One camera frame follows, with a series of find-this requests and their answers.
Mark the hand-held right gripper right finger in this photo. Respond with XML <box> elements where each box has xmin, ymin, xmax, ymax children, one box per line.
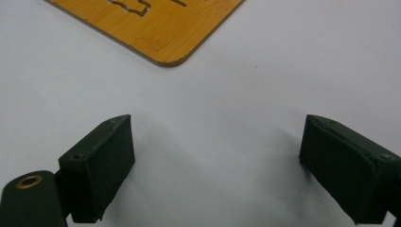
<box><xmin>298</xmin><ymin>113</ymin><xmax>401</xmax><ymax>225</ymax></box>

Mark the white table cover sheet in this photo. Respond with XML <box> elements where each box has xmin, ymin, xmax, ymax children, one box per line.
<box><xmin>0</xmin><ymin>0</ymin><xmax>401</xmax><ymax>227</ymax></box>

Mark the square bamboo trivet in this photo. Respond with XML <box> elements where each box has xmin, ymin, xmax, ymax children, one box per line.
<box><xmin>44</xmin><ymin>0</ymin><xmax>246</xmax><ymax>68</ymax></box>

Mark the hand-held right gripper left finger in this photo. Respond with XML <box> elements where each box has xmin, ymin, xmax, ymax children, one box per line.
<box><xmin>56</xmin><ymin>113</ymin><xmax>136</xmax><ymax>224</ymax></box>

